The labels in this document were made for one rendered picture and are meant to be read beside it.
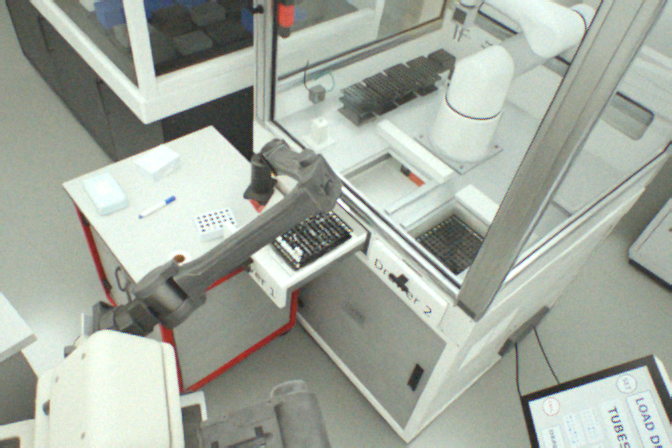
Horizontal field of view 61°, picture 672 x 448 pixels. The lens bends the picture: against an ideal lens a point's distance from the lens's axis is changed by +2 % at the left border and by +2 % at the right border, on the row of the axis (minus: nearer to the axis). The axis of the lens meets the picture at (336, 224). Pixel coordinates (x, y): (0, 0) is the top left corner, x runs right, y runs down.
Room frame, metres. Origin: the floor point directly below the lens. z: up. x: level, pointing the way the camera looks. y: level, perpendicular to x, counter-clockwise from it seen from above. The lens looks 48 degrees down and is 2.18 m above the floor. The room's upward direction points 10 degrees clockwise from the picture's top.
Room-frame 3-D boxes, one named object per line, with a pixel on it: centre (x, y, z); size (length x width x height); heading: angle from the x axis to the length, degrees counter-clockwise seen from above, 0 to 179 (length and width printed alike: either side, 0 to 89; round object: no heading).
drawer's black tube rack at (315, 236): (1.12, 0.09, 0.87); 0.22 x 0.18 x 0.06; 138
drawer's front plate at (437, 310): (1.00, -0.23, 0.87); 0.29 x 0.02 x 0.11; 48
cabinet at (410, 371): (1.53, -0.35, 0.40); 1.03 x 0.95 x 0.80; 48
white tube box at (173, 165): (1.40, 0.66, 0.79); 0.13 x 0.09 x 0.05; 152
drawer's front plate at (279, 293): (0.97, 0.22, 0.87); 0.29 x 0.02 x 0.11; 48
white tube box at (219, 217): (1.18, 0.39, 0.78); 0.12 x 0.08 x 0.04; 123
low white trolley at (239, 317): (1.26, 0.51, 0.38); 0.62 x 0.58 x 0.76; 48
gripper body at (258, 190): (1.11, 0.23, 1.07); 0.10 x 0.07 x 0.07; 168
